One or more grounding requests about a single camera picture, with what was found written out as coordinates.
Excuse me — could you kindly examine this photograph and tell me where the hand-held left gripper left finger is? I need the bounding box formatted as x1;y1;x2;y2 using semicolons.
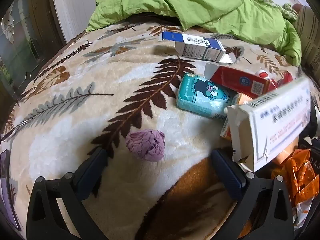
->
26;147;110;240

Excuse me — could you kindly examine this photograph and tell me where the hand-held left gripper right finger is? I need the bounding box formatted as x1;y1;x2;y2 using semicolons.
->
211;148;294;240

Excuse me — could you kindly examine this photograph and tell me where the white cardboard box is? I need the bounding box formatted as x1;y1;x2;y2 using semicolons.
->
225;76;312;173

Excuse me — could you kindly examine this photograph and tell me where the red wrapper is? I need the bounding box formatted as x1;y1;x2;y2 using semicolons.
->
271;71;294;88

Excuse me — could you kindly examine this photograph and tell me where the purple paper ball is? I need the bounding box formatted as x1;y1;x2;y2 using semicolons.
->
126;129;165;162

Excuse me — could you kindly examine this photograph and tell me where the orange cardboard box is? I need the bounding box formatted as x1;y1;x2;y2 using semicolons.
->
219;92;254;141

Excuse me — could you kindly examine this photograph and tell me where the red cardboard box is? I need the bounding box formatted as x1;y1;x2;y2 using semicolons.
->
204;63;278;100

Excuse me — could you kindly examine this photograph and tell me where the leaf printed blanket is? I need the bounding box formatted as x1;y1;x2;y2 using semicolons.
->
0;21;320;240

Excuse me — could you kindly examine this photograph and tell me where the orange crumpled wrapper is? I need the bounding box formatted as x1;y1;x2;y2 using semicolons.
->
271;149;320;207

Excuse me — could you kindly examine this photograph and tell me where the white and red tube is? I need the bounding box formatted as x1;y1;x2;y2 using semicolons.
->
255;69;271;81

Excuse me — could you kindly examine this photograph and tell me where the teal cartoon tissue pack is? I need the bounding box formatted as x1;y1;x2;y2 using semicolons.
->
176;72;237;120

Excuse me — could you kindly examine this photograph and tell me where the striped beige pillow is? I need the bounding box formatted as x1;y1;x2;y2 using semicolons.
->
294;5;320;70

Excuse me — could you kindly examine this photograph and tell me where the purple cloth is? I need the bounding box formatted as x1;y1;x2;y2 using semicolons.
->
0;149;22;232

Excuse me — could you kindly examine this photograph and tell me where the blue and white carton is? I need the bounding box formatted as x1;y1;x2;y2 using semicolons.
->
158;31;237;64

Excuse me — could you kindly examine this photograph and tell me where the glass panel wooden door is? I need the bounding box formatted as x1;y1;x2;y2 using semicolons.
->
0;0;63;85

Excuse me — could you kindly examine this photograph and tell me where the green quilt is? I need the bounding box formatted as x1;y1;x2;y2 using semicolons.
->
86;0;303;67

